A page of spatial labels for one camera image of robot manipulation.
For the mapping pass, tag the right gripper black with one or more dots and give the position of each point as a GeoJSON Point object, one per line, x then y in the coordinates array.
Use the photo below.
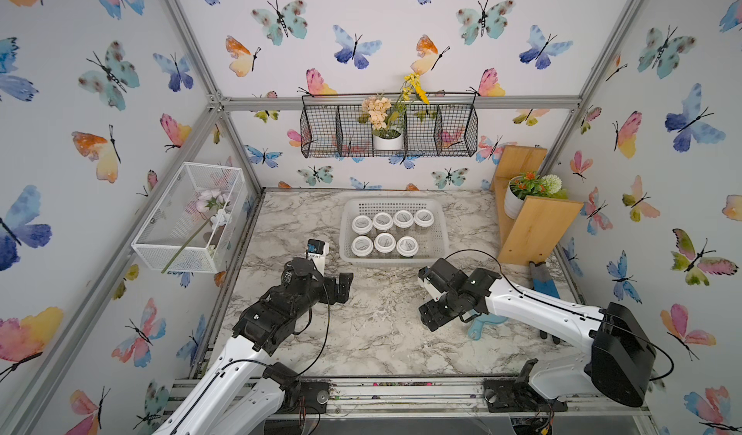
{"type": "Point", "coordinates": [427, 311]}

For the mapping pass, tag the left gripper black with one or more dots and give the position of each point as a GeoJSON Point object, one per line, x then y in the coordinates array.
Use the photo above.
{"type": "Point", "coordinates": [329, 296]}

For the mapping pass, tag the yogurt cup front row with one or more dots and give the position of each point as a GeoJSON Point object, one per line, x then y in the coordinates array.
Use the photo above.
{"type": "Point", "coordinates": [362, 246]}
{"type": "Point", "coordinates": [407, 246]}
{"type": "Point", "coordinates": [385, 243]}

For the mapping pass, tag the yogurt cup row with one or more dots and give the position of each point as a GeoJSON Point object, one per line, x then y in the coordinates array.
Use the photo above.
{"type": "Point", "coordinates": [385, 243]}
{"type": "Point", "coordinates": [383, 223]}
{"type": "Point", "coordinates": [362, 225]}
{"type": "Point", "coordinates": [407, 246]}
{"type": "Point", "coordinates": [362, 246]}
{"type": "Point", "coordinates": [424, 219]}
{"type": "Point", "coordinates": [403, 220]}

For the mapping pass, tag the yogurt cup back row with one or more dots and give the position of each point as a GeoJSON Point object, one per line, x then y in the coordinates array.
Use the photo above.
{"type": "Point", "coordinates": [383, 223]}
{"type": "Point", "coordinates": [362, 225]}
{"type": "Point", "coordinates": [403, 220]}
{"type": "Point", "coordinates": [424, 219]}

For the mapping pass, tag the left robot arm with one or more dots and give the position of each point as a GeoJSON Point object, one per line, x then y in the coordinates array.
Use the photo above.
{"type": "Point", "coordinates": [245, 385]}

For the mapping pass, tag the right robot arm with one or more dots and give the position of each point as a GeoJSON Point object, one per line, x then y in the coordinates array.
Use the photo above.
{"type": "Point", "coordinates": [613, 354]}

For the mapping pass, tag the white plastic basket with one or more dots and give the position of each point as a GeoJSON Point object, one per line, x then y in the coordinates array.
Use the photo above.
{"type": "Point", "coordinates": [433, 240]}

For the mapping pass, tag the blue grey glove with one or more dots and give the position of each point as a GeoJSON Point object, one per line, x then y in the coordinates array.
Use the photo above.
{"type": "Point", "coordinates": [542, 280]}

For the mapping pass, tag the wooden corner shelf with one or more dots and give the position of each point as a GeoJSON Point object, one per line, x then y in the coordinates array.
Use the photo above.
{"type": "Point", "coordinates": [536, 230]}

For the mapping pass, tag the pink artificial flower stem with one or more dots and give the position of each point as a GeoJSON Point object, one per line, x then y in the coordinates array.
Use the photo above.
{"type": "Point", "coordinates": [211, 205]}

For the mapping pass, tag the potted plant orange flowers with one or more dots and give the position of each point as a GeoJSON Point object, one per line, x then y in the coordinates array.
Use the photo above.
{"type": "Point", "coordinates": [531, 184]}

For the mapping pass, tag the white pot with flowers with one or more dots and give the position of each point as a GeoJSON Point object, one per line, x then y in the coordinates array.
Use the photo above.
{"type": "Point", "coordinates": [387, 118]}

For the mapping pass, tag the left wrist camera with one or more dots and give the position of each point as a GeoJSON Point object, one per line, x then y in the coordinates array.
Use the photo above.
{"type": "Point", "coordinates": [317, 252]}

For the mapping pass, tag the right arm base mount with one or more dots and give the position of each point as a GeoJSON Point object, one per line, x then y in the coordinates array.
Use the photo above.
{"type": "Point", "coordinates": [514, 394]}

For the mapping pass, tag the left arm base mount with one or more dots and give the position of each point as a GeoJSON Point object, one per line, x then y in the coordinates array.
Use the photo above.
{"type": "Point", "coordinates": [300, 394]}

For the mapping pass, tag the aluminium front rail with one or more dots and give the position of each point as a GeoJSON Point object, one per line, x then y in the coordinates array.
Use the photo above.
{"type": "Point", "coordinates": [448, 396]}

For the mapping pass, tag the white mesh wall box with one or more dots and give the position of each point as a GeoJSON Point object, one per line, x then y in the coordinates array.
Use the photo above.
{"type": "Point", "coordinates": [174, 218]}

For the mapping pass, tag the black wire wall basket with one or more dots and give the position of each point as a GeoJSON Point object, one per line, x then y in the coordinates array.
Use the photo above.
{"type": "Point", "coordinates": [366, 126]}

